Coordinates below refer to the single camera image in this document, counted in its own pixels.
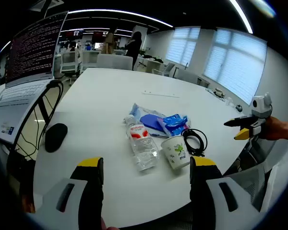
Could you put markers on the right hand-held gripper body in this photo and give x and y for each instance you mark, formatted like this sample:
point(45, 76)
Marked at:
point(260, 107)

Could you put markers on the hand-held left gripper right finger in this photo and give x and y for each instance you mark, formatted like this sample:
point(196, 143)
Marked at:
point(213, 203)

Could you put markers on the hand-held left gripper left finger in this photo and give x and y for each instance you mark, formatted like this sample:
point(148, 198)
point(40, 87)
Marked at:
point(72, 206)

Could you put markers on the white printed paper cup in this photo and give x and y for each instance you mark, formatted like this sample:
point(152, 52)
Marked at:
point(176, 153)

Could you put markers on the blue tissue pack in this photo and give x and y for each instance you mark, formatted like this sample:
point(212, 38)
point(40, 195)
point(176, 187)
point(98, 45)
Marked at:
point(174, 123)

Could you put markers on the clear bag with blue item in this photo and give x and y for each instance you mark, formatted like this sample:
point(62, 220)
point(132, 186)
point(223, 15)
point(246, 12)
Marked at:
point(148, 121)

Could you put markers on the clear plastic water bottle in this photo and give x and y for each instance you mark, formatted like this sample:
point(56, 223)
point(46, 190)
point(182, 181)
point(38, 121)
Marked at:
point(141, 143)

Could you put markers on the person's right hand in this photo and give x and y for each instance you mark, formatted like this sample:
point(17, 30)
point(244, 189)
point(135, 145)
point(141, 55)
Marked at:
point(272, 129)

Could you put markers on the person's left hand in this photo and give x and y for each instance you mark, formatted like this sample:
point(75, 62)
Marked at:
point(104, 225)

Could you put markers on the grey mesh chair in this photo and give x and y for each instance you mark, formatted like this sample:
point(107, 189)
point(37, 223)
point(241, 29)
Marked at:
point(249, 184)

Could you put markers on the window with blinds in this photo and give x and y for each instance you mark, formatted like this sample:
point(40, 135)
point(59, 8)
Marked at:
point(235, 64)
point(182, 45)

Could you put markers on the white striped jacket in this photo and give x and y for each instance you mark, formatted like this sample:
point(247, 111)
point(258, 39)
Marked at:
point(282, 182)

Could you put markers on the white office chair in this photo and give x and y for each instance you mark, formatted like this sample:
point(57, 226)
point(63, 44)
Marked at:
point(187, 76)
point(69, 63)
point(114, 61)

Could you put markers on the black computer mouse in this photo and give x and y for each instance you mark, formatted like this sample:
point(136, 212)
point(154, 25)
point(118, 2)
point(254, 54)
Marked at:
point(55, 137)

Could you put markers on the ceiling light strip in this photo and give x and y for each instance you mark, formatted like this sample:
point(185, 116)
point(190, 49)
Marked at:
point(124, 14)
point(242, 15)

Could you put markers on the black laptop stand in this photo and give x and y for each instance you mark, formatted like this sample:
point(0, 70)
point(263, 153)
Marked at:
point(42, 107)

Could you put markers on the white table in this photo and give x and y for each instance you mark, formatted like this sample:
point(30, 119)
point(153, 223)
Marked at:
point(105, 105)

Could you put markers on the silver laptop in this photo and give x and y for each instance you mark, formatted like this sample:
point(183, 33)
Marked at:
point(33, 48)

